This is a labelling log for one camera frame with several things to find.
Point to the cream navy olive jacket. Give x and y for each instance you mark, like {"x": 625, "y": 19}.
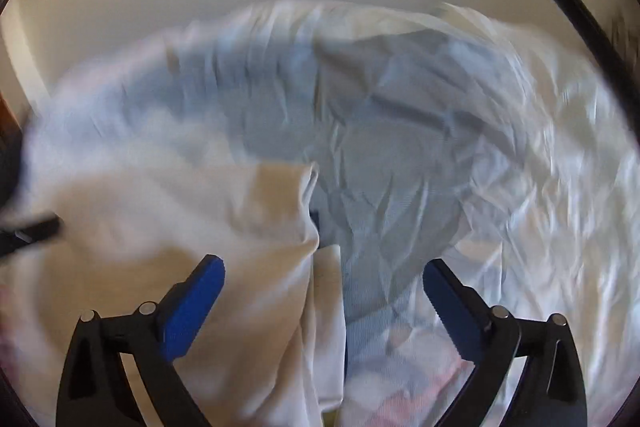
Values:
{"x": 175, "y": 232}

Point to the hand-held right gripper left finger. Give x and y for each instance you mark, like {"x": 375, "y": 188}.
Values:
{"x": 192, "y": 312}

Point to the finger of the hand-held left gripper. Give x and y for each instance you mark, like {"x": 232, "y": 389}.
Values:
{"x": 35, "y": 229}

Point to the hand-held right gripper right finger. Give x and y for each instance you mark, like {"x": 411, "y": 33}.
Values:
{"x": 455, "y": 317}

